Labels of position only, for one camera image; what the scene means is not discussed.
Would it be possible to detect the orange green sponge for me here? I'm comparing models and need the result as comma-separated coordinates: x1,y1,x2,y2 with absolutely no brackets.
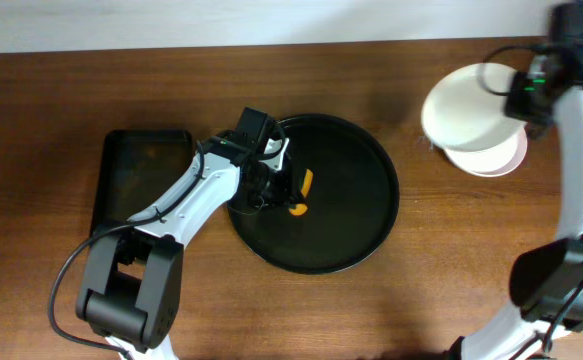
289,169,314,217

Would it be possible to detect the white plate with ketchup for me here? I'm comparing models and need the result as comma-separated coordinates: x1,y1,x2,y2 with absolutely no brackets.
421,63,523,152

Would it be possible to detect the pink plate with ketchup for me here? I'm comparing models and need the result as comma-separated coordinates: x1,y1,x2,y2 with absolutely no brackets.
444,128,528,178

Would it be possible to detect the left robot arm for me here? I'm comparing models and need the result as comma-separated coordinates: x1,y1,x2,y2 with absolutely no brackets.
76,108,313,359

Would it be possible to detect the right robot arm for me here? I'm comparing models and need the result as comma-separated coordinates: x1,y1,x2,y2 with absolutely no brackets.
444,1,583,360

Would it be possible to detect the round black tray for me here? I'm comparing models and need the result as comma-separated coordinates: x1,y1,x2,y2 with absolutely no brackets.
227,114,400,275

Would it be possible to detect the rectangular black tray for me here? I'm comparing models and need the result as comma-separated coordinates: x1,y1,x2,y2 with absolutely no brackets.
90,129,193,233

